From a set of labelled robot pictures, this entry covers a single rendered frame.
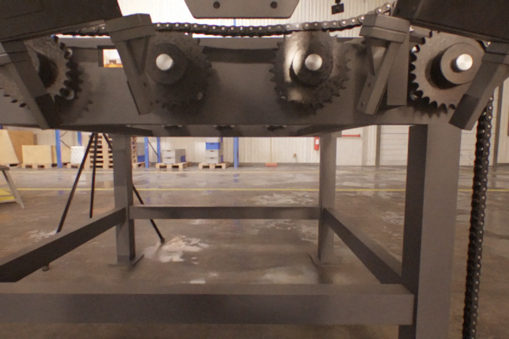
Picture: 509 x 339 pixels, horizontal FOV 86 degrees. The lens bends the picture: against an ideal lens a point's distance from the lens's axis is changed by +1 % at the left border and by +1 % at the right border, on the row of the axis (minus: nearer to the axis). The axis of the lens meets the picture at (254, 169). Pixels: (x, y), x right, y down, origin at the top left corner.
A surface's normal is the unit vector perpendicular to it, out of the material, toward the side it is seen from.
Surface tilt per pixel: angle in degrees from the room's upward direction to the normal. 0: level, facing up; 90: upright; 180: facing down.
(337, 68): 90
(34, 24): 113
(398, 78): 90
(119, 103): 90
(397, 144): 90
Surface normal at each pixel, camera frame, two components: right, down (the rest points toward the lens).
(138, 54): -0.07, 0.48
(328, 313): 0.00, 0.09
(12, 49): 0.98, -0.11
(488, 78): -0.98, -0.12
